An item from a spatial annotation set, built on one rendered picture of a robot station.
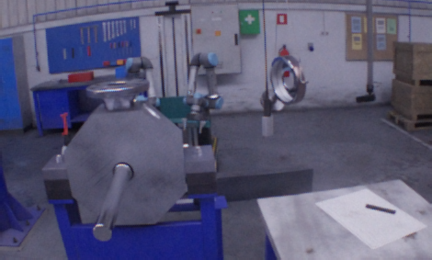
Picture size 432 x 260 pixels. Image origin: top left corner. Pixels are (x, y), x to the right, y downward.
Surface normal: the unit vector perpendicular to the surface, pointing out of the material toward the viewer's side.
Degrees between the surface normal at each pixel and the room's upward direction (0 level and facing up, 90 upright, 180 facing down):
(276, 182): 90
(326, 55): 90
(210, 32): 90
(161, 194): 90
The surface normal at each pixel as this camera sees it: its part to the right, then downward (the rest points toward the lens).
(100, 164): 0.08, 0.26
